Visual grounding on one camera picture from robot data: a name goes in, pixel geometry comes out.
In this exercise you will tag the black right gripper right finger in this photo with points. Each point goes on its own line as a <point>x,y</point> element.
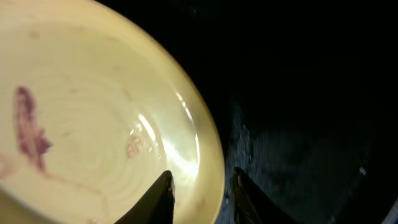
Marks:
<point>251,205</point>

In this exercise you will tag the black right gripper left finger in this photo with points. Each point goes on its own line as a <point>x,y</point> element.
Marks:
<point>156,206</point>

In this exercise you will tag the yellow plastic plate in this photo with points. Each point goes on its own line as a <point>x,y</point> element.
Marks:
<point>93,110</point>

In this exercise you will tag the round black tray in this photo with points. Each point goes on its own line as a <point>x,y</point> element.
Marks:
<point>303,94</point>

